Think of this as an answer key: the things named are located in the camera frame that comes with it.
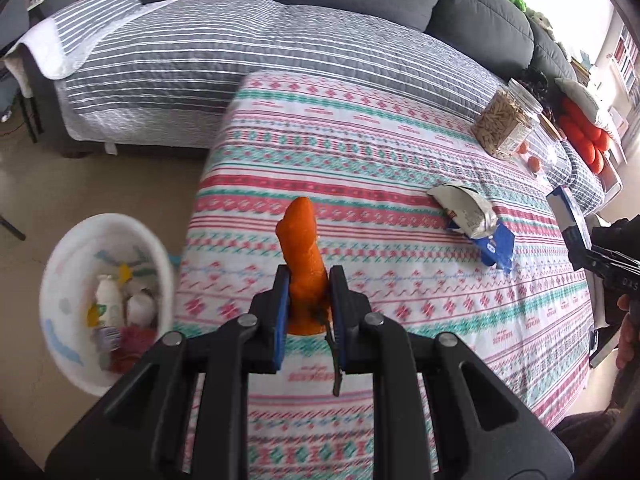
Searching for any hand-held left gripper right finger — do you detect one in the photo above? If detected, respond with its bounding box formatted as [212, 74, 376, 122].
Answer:
[327, 264, 576, 480]

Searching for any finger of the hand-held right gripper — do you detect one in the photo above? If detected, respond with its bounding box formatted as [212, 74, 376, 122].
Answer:
[569, 246, 622, 274]
[591, 219, 624, 252]

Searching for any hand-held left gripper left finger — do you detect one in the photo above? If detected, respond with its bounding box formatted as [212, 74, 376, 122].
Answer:
[44, 264, 292, 480]

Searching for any blue cookie pack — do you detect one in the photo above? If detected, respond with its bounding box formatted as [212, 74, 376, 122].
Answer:
[546, 185, 594, 271]

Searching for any orange plush toy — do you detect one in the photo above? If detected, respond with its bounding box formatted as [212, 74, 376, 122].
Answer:
[276, 196, 346, 396]

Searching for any red drink carton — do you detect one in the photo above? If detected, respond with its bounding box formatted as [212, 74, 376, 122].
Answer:
[110, 327, 159, 374]

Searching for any white plastic bin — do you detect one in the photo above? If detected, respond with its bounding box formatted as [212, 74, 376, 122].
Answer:
[39, 213, 176, 397]

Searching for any person's right hand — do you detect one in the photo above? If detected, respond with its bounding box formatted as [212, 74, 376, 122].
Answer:
[615, 293, 640, 372]

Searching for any clear glass jar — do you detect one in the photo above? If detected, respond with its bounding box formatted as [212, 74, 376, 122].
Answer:
[525, 112, 571, 181]

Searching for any orange knitted pillow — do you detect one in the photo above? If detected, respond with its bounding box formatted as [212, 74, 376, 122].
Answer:
[557, 97, 614, 174]

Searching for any blue biscuit box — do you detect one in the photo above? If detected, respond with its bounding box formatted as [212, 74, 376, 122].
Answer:
[472, 222, 515, 274]

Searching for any light grey cushion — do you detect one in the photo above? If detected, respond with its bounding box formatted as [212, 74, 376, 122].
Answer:
[554, 77, 614, 132]

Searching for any white crumpled wrapper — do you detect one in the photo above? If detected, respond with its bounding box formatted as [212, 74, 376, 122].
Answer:
[426, 182, 499, 239]

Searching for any clear jar of seeds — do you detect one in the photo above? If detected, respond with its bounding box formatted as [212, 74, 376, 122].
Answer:
[470, 78, 544, 161]

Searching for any patterned red green tablecloth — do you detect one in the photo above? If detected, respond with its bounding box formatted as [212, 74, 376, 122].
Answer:
[172, 70, 594, 480]

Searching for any person's dark clothing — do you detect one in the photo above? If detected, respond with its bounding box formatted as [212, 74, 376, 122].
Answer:
[550, 407, 640, 463]

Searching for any white bookshelf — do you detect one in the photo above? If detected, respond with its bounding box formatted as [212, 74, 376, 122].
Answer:
[607, 25, 640, 107]

